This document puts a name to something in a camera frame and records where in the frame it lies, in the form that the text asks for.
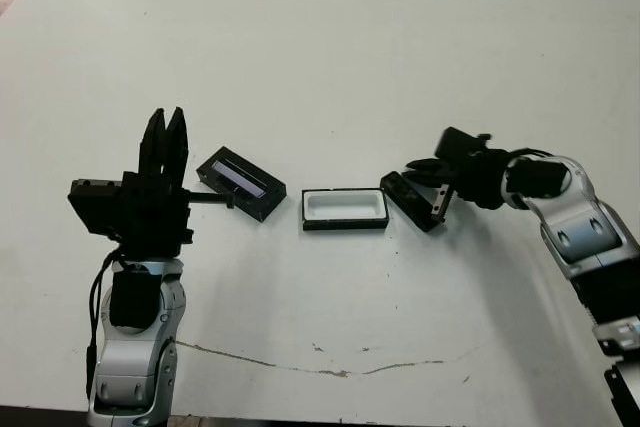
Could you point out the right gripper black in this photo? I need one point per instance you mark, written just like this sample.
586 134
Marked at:
480 177

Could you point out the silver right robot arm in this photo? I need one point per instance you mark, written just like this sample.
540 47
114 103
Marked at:
585 232

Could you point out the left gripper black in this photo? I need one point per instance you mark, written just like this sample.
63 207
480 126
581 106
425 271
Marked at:
155 217

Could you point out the black box lid with window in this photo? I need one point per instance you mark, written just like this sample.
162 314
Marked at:
235 182

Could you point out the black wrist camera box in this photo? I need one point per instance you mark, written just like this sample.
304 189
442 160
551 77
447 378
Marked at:
92 204
457 142

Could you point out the black box white liner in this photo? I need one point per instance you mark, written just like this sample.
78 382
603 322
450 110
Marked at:
345 207

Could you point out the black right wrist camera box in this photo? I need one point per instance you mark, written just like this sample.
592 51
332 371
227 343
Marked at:
457 142

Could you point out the slim black camera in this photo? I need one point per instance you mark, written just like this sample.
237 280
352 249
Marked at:
405 197

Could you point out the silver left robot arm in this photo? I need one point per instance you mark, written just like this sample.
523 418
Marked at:
130 357

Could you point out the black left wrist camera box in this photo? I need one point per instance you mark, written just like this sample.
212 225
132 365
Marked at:
92 204

